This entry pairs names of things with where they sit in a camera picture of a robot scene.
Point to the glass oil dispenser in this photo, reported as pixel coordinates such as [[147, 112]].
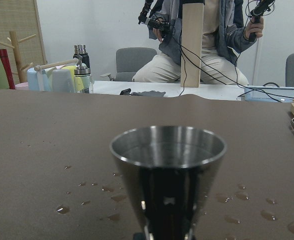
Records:
[[85, 73]]

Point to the light blue cup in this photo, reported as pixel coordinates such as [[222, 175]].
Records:
[[33, 83]]

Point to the wooden cup tree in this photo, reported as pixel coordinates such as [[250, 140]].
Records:
[[15, 46]]

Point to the blue teach pendant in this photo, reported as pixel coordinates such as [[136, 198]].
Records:
[[269, 94]]

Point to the yellow cup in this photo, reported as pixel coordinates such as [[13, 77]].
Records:
[[77, 81]]

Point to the grey folded cloth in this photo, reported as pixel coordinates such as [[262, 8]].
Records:
[[151, 93]]

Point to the black thermos bottle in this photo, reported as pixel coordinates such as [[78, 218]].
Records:
[[80, 50]]

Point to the red cup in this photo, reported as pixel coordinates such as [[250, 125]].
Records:
[[6, 64]]

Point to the seated person operator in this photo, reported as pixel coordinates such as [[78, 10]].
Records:
[[224, 36]]

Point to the grey blue cup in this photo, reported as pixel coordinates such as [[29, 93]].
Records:
[[62, 81]]

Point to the light wooden plank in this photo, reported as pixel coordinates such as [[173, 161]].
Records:
[[191, 42]]

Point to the steel measuring jigger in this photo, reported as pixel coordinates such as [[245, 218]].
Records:
[[167, 172]]

